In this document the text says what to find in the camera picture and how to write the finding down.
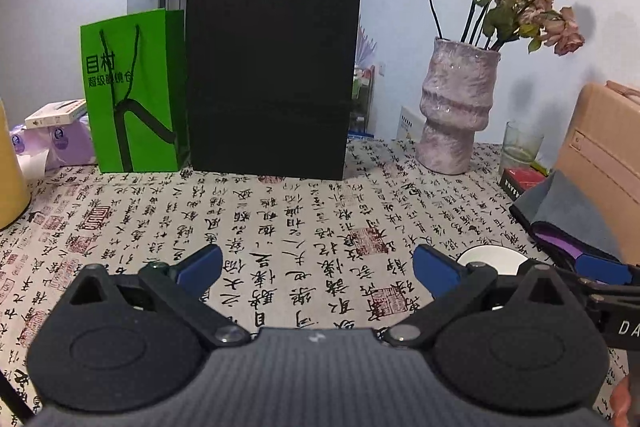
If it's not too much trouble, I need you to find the purple tissue pack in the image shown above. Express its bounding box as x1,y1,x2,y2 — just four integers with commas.
10,115,96,171

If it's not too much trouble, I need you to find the black paper bag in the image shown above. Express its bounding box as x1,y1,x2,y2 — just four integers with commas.
186,0,360,180

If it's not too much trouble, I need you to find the white bowl black rim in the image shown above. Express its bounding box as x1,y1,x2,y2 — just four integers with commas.
457,245,527,275

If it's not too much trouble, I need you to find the green paper bag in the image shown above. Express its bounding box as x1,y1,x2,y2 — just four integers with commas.
80,9,189,173

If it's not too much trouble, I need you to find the calligraphy print tablecloth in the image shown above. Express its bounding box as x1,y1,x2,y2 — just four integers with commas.
1,140,540,407

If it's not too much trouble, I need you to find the yellow thermos jug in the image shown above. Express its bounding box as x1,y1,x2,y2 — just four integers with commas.
0,102,30,230

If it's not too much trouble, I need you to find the person's right hand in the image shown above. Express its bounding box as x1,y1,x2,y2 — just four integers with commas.
610,376,632,427

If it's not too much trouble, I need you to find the pink handbag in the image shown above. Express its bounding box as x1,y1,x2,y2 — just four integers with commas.
554,81,640,265

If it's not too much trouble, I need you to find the small red black box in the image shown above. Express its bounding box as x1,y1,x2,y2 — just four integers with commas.
499,167,546,202

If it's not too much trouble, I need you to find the clear drinking glass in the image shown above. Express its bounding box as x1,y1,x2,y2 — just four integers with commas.
498,120,544,176

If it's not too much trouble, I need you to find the grey purple pouch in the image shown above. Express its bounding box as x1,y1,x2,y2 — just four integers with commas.
510,170,622,270

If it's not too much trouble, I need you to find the white flat box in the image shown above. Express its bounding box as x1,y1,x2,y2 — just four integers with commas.
24,98,87,129

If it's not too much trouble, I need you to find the pink ceramic vase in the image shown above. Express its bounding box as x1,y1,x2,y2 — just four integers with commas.
416,38,500,176

